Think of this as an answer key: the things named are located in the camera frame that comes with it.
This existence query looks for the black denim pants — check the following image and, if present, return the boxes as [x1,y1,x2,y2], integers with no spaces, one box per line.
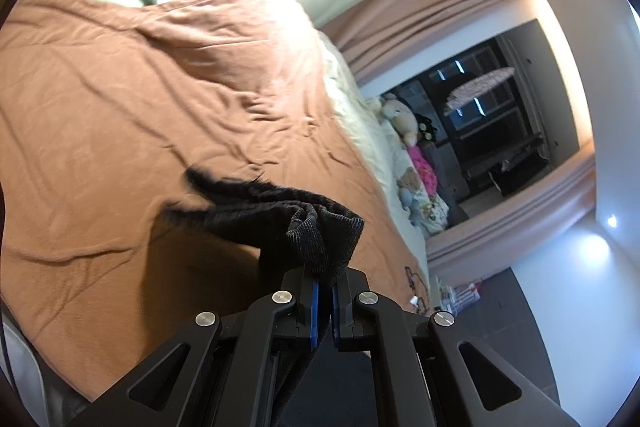
[162,168,364,291]

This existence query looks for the striped bag on cabinet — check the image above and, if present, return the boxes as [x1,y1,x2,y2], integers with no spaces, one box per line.
[452,280,483,313]

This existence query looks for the grey blue plush toy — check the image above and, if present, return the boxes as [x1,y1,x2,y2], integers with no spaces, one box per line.
[398,182,423,227]

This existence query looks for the pink garment on bed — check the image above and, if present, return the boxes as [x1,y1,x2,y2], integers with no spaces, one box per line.
[407,145,438,196]

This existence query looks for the pink curtain right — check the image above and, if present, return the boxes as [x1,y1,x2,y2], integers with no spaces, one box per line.
[427,144,596,286]

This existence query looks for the pink curtain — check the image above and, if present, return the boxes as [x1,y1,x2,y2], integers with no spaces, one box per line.
[427,144,596,286]
[321,0,512,84]

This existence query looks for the cream plush toy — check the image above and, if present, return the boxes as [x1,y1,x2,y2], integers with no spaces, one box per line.
[382,93,419,147]

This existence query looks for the floral hanging garment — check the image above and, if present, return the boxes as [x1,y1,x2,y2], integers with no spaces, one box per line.
[444,67,515,115]

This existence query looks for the brown bed blanket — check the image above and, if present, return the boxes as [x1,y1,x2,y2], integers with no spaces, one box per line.
[1,0,428,400]

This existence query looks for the pink curtain left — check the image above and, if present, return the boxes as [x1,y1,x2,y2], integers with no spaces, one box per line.
[321,0,512,84]

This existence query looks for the black cable on bed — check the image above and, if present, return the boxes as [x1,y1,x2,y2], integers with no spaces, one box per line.
[403,264,432,316]

